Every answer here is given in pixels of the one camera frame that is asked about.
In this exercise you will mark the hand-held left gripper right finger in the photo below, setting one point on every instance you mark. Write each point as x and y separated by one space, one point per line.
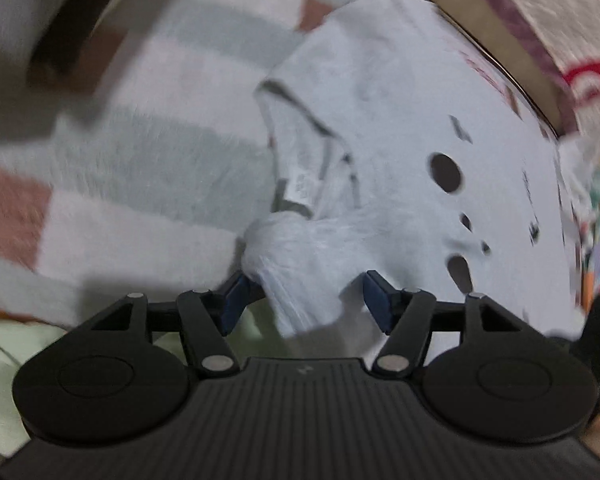
378 302

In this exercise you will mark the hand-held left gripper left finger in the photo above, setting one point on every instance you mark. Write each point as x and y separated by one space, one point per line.
232 307

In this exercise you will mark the white printed T-shirt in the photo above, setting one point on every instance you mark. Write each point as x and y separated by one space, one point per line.
390 110

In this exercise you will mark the checkered dog print mat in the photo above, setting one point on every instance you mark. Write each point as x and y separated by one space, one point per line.
130 185

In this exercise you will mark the white crumpled cloth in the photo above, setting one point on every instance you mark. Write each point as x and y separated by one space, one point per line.
575 170

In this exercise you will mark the light green cloth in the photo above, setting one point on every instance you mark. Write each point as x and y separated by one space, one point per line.
0 375

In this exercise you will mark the tan bed base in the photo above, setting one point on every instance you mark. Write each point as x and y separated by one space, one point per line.
480 25

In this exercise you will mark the quilted bedspread red bear print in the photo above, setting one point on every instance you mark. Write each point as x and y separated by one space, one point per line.
555 20

